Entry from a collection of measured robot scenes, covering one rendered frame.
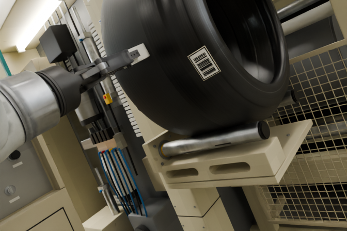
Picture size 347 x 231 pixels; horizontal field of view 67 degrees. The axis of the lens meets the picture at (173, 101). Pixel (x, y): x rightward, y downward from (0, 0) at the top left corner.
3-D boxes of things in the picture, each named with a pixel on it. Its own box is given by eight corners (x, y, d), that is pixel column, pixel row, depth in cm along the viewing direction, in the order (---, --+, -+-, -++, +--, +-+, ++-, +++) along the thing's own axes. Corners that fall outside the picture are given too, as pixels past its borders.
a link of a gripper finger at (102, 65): (64, 78, 40) (78, 66, 37) (90, 66, 44) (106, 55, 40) (72, 92, 41) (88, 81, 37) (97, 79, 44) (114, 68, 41)
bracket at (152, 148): (153, 173, 81) (141, 145, 81) (215, 126, 111) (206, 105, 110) (160, 172, 79) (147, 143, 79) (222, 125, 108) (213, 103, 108)
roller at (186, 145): (171, 149, 86) (166, 160, 83) (163, 139, 84) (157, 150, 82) (271, 129, 63) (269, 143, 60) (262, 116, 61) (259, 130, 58)
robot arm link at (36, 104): (-23, 94, 36) (18, 79, 41) (14, 149, 38) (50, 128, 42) (-9, 73, 30) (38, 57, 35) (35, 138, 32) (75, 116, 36)
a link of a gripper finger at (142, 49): (118, 53, 50) (120, 52, 50) (141, 44, 55) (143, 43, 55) (126, 67, 51) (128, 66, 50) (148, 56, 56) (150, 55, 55)
